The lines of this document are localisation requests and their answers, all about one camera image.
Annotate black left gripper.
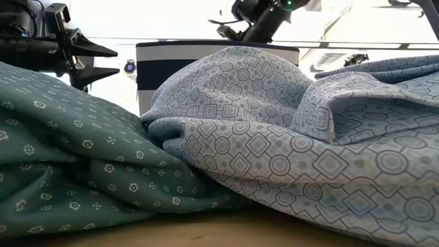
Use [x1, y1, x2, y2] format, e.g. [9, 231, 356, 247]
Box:
[0, 2, 121, 93]

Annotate green flower print garment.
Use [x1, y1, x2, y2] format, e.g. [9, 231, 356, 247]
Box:
[0, 61, 254, 241]

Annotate light blue geometric print garment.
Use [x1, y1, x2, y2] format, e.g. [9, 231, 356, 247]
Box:
[140, 45, 439, 247]

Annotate navy white striped fabric bin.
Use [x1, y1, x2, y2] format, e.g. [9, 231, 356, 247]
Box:
[135, 39, 300, 117]

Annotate dark horizontal rail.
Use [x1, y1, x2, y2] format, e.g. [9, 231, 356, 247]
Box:
[270, 40, 439, 51]

